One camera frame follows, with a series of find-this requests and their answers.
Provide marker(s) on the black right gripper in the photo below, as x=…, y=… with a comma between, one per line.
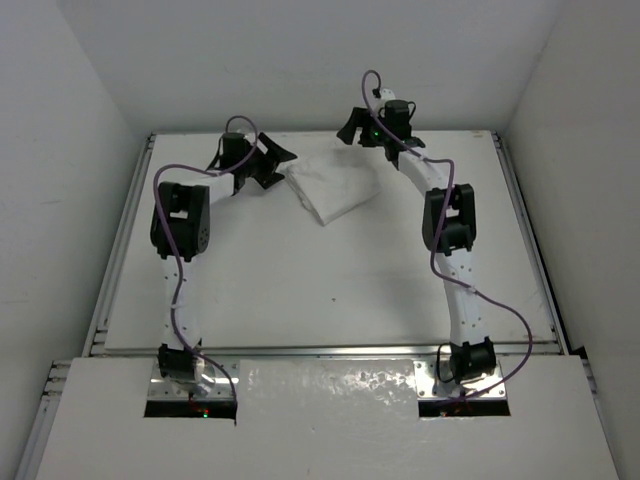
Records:
x=358, y=119

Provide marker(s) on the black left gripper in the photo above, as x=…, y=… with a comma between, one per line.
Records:
x=265, y=161

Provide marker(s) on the white printed t-shirt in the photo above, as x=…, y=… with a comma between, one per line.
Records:
x=331, y=185

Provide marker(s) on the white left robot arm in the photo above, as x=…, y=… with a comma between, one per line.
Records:
x=180, y=233

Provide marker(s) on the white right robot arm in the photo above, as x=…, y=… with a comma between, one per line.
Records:
x=448, y=228

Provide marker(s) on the white front cover panel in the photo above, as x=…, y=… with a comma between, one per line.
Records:
x=326, y=419

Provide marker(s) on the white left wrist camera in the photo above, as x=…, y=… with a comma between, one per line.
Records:
x=243, y=131

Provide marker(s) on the aluminium table edge rail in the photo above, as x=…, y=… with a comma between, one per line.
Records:
x=375, y=351

